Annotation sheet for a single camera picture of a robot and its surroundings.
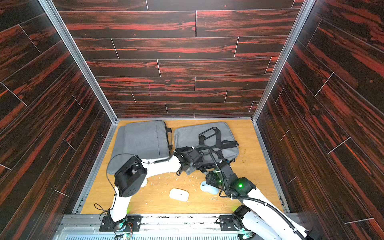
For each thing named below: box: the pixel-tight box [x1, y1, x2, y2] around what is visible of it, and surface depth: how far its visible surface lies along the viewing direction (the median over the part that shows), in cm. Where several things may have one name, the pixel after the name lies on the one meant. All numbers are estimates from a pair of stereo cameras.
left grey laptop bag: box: [107, 120, 173, 175], surface depth 101 cm
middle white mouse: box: [169, 188, 190, 202], surface depth 84 cm
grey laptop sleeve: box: [107, 120, 173, 172], surface depth 101 cm
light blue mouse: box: [200, 181, 219, 195], surface depth 85 cm
